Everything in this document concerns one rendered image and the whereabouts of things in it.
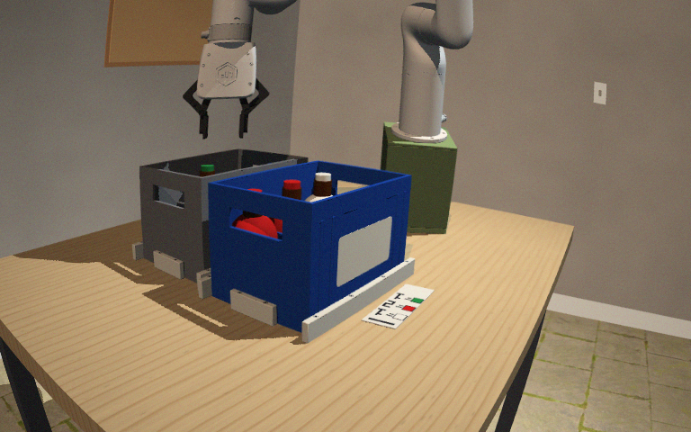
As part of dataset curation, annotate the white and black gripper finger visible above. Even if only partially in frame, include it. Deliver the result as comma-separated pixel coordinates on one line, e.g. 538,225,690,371
239,79,269,138
183,81,211,140

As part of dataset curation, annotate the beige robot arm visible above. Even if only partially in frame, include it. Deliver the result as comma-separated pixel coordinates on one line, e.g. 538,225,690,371
202,0,473,143

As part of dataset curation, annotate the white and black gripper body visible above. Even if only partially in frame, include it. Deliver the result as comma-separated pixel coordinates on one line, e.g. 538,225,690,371
197,40,256,99

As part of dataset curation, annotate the grey plastic crate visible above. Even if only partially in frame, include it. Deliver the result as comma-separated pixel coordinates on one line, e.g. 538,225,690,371
139,148,296,283

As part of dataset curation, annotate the green bottle with pale green label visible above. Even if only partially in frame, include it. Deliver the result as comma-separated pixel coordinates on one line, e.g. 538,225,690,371
200,165,215,177

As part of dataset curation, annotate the white paper pick list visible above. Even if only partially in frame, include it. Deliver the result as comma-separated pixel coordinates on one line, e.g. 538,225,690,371
362,284,435,329

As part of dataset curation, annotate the red bottle with pink label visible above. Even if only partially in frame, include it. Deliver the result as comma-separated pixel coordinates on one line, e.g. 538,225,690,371
269,180,301,233
232,211,278,239

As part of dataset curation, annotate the blue plastic crate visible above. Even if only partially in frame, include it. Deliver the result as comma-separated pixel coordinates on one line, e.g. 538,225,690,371
208,160,410,333

